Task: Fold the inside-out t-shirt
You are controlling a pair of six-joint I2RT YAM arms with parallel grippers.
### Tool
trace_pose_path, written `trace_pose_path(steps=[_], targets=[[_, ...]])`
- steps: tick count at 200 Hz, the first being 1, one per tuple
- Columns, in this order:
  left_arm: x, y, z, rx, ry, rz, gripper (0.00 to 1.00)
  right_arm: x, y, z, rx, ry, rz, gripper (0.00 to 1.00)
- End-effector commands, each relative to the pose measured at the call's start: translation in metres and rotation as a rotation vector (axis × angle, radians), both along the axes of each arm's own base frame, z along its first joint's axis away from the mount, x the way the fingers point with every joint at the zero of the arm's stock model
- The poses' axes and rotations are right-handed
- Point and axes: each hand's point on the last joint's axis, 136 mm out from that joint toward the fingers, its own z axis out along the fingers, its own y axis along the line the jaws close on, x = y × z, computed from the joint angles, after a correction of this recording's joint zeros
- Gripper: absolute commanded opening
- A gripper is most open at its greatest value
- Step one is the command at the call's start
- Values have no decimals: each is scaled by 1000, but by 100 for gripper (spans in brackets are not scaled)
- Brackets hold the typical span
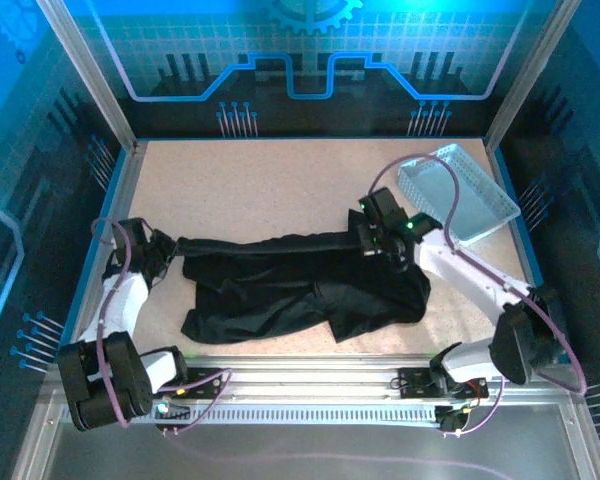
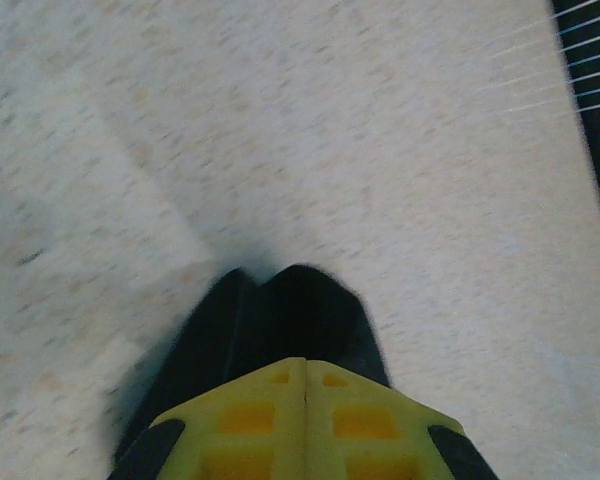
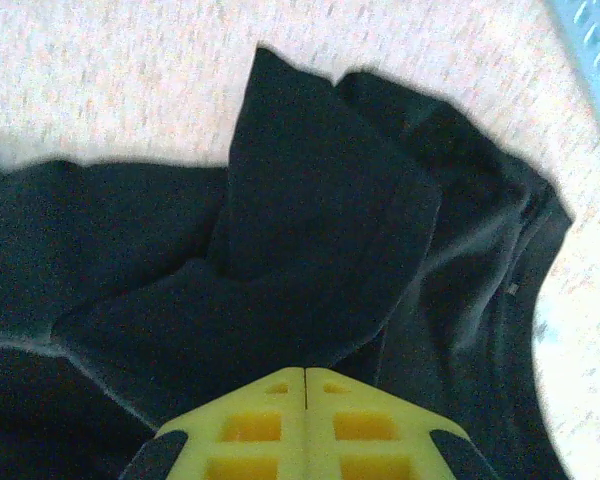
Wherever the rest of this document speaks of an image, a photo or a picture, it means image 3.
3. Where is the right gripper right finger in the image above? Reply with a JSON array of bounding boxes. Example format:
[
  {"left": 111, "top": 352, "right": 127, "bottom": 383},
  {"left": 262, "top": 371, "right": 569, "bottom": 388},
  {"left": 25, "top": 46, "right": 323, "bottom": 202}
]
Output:
[{"left": 305, "top": 367, "right": 501, "bottom": 480}]

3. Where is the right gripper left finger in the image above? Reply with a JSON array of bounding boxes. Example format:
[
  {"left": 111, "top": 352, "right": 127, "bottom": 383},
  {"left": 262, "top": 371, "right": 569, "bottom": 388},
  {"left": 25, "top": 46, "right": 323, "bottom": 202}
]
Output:
[{"left": 117, "top": 366, "right": 307, "bottom": 480}]

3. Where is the black t-shirt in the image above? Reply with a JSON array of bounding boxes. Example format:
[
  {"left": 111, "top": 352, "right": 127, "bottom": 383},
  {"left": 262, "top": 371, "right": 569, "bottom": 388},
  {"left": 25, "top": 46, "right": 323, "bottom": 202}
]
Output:
[{"left": 0, "top": 42, "right": 576, "bottom": 480}]

